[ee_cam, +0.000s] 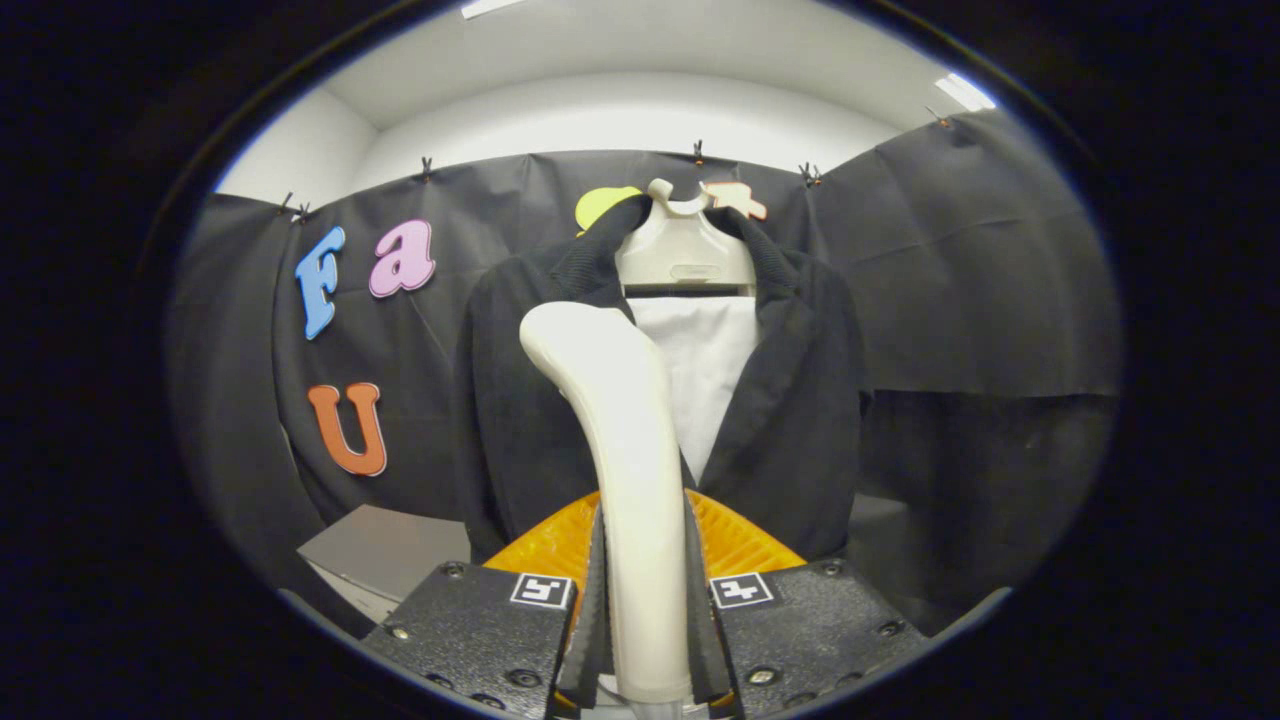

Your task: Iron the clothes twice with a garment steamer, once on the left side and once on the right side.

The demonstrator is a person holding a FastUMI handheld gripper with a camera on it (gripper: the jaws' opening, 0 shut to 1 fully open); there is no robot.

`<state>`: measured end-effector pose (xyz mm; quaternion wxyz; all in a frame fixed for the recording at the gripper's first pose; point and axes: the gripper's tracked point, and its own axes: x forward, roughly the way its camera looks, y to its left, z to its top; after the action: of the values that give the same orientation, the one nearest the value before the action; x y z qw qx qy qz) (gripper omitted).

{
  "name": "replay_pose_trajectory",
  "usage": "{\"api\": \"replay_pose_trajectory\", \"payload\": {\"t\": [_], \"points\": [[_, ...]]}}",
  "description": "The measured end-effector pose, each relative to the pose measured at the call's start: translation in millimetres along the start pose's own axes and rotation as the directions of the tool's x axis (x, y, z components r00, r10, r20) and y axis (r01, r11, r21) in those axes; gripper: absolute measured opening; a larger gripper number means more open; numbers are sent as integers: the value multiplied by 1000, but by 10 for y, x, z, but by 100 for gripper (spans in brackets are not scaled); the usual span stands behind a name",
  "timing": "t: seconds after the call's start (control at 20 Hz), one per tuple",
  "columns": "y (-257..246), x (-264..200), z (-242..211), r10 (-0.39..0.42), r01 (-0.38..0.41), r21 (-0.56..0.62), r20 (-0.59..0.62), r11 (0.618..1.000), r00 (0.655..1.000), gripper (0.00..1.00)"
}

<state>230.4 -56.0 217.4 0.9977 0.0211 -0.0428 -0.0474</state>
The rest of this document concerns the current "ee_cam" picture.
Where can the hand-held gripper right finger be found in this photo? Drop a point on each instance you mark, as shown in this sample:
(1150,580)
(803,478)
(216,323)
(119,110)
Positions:
(700,640)

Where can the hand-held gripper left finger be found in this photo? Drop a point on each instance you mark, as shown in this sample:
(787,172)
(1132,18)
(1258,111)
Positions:
(596,640)

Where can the black jacket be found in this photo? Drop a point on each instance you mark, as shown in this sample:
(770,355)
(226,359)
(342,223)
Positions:
(800,400)

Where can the white padded garment form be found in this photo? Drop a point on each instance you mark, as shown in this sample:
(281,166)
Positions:
(705,370)

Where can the white plastic hanger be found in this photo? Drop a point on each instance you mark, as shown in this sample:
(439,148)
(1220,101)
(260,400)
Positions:
(680,250)

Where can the black backdrop cloth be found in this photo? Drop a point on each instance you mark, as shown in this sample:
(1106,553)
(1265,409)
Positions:
(980,300)

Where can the ceiling light panel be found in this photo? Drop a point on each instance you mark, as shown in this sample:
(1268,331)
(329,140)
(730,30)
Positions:
(965,92)

